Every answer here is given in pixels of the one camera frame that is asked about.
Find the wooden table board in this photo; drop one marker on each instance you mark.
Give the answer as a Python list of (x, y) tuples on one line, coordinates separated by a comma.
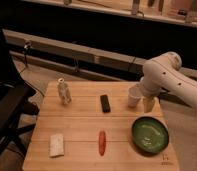
[(80, 123)]

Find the black rectangular block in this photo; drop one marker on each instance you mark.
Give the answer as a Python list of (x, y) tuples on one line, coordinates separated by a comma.
[(105, 103)]

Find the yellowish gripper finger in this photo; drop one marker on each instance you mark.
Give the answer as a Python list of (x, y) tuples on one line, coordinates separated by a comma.
[(148, 104)]

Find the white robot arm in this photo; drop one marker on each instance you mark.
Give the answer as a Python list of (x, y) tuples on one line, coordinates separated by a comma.
[(163, 72)]

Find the white paper cup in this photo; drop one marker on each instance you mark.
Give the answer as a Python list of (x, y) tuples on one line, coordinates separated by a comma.
[(134, 96)]

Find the white sponge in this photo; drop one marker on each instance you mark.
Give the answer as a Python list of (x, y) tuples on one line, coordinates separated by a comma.
[(56, 146)]

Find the green round plate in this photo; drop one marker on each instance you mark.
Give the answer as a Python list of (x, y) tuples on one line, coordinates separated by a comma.
[(149, 135)]

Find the black chair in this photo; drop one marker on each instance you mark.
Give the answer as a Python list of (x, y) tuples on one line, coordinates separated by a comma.
[(14, 95)]

